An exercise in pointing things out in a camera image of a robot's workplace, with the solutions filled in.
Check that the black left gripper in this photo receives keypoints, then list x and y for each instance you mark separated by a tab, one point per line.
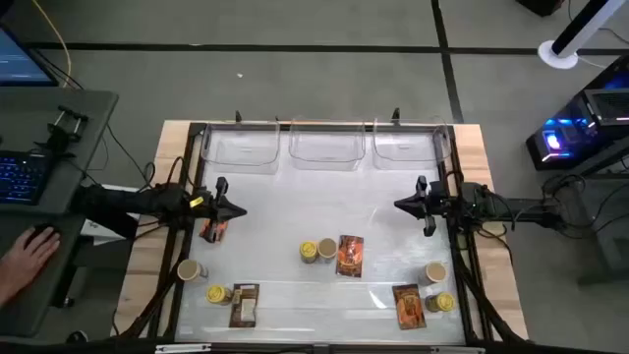
212	209

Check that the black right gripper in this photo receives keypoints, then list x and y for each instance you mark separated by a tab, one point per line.
432	204

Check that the orange taco seasoning packet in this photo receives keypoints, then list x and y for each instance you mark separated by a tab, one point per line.
350	255
409	306
244	305
222	231

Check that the spice jar with tan lid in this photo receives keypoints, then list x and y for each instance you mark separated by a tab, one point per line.
189	270
327	248
434	272

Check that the spice jar with yellow lid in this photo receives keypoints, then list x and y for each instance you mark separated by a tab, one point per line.
217	294
442	301
308	251

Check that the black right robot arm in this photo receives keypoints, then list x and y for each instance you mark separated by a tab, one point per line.
516	209

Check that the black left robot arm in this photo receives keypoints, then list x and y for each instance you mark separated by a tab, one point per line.
123	201

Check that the yellow label tag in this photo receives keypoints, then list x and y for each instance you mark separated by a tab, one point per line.
196	201

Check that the clear plastic bin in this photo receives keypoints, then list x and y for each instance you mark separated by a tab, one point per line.
326	145
241	147
410	145

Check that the small black table clamp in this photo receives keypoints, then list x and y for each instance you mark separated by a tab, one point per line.
395	115
238	117

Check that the white paper sheet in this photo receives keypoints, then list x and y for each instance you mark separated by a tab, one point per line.
103	238

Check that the computer tower with blue lights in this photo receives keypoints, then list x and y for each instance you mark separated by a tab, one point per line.
565	137

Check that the black computer mouse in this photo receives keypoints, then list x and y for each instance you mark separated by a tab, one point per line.
49	227

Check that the black phone holder clamp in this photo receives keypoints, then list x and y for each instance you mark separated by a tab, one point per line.
66	130

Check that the black caster wheel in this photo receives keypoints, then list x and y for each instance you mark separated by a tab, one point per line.
76	337

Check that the white floor stand with pole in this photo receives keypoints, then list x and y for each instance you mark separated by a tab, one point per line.
557	59

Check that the person's hand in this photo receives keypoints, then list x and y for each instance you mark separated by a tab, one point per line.
24	260

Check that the laptop with blue backlit keyboard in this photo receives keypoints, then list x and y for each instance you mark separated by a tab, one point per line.
19	177

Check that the grey desk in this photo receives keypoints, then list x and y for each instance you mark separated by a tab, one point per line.
29	113

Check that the black equipment base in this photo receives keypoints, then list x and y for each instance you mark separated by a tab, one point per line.
540	5

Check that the computer monitor with blue screen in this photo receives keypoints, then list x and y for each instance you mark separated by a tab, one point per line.
19	64

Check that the black metal table frame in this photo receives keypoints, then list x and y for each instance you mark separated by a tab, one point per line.
466	285

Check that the silver metal bracket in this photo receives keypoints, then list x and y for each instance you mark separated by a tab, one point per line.
182	348

